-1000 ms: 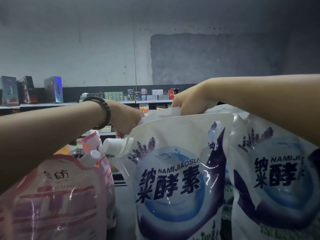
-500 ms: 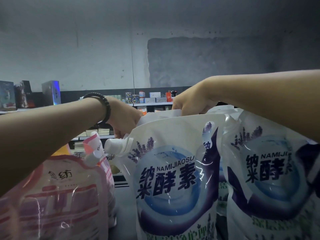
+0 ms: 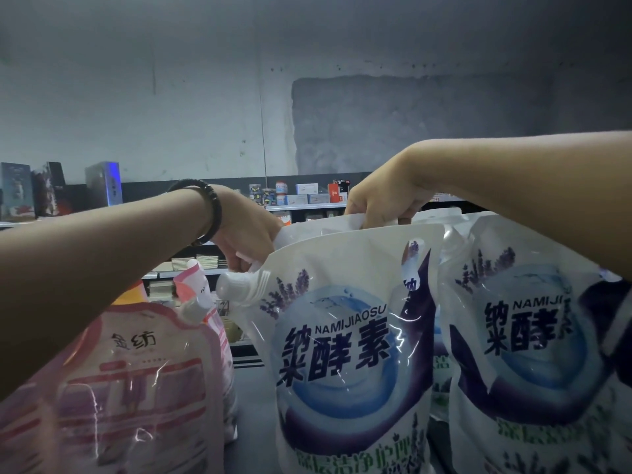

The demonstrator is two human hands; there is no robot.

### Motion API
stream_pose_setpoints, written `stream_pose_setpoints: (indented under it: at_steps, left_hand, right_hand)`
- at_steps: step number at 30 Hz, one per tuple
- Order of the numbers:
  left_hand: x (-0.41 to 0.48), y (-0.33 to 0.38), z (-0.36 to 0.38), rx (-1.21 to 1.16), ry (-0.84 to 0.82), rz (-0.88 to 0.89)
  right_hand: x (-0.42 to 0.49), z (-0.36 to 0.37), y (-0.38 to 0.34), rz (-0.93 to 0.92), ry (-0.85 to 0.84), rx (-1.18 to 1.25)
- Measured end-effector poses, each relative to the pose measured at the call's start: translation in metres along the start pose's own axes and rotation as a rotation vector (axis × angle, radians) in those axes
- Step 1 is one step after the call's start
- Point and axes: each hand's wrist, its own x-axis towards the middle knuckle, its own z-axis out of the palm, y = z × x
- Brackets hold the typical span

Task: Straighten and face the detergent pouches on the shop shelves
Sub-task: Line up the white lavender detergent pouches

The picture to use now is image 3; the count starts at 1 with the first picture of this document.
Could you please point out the person's left hand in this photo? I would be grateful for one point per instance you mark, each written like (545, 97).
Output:
(247, 232)

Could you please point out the person's right hand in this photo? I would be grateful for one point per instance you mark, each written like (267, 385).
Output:
(395, 187)

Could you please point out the white purple detergent pouches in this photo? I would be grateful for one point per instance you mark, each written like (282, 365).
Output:
(533, 360)
(346, 370)

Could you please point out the pink softener pouch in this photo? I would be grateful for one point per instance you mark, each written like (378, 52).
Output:
(128, 409)

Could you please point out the person's left forearm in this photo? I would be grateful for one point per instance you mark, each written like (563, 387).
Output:
(89, 291)

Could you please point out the person's right forearm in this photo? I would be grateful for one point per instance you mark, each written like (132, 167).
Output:
(543, 192)

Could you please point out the dark background shelf unit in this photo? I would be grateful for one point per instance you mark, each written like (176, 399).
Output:
(148, 187)

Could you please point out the row of small toiletry boxes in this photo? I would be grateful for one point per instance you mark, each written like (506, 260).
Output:
(296, 190)

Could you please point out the stacks of folded white packs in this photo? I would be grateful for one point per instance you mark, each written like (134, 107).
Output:
(183, 261)

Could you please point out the row of boxed goods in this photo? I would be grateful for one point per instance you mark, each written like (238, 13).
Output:
(59, 187)

